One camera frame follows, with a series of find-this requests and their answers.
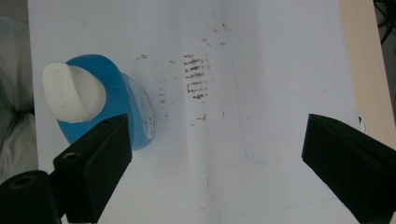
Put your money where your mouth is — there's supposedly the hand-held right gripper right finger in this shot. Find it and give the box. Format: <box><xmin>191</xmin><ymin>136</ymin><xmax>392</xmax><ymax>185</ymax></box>
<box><xmin>301</xmin><ymin>113</ymin><xmax>396</xmax><ymax>224</ymax></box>

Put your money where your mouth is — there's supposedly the white crumpled cloth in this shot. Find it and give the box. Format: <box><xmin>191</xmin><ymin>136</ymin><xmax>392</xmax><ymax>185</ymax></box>
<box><xmin>0</xmin><ymin>15</ymin><xmax>39</xmax><ymax>185</ymax></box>

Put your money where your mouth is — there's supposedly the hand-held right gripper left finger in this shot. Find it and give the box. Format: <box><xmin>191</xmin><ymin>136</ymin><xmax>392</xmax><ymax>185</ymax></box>
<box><xmin>52</xmin><ymin>113</ymin><xmax>134</xmax><ymax>224</ymax></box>

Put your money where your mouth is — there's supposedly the blue bottle with white cap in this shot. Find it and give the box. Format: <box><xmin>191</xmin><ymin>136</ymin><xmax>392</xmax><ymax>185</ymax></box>
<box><xmin>40</xmin><ymin>54</ymin><xmax>157</xmax><ymax>152</ymax></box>

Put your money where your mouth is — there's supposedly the bundle of black cables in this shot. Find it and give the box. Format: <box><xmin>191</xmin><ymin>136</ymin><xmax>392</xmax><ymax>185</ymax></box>
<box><xmin>373</xmin><ymin>0</ymin><xmax>396</xmax><ymax>45</ymax></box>

